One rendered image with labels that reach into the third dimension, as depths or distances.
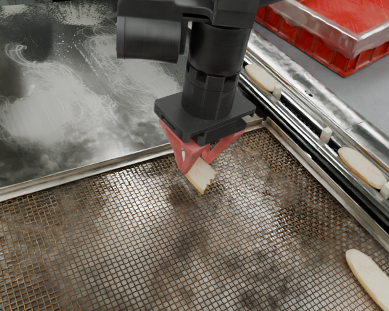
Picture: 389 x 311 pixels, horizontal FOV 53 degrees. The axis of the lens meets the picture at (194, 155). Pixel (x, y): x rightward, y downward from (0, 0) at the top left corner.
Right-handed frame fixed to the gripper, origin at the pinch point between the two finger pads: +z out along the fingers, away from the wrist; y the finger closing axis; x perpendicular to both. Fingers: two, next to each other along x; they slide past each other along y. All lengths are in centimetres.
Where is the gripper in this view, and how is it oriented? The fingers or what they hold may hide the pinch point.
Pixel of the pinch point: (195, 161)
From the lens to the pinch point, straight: 50.3
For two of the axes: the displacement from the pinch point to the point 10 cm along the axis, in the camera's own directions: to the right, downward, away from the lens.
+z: -1.4, 7.1, 6.9
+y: -7.9, 3.3, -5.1
